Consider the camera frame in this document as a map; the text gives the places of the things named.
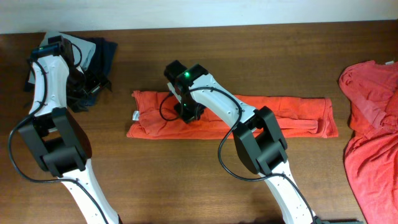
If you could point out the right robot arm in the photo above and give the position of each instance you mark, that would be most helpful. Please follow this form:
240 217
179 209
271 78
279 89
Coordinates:
259 141

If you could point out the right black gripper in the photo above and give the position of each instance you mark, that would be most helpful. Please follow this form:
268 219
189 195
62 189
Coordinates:
187 116

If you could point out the folded light grey garment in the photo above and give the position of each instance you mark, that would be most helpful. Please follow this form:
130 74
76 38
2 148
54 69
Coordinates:
76 53

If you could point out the red printed soccer t-shirt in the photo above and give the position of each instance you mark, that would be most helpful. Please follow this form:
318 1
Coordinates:
297 118

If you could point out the folded dark navy garment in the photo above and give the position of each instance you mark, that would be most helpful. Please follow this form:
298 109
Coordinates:
104 59

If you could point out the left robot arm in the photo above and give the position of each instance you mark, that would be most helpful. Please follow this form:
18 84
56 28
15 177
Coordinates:
56 141

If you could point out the red garment at right edge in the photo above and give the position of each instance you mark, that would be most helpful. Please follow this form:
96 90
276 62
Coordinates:
370 157

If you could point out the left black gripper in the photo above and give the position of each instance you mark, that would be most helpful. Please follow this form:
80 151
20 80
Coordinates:
96 83

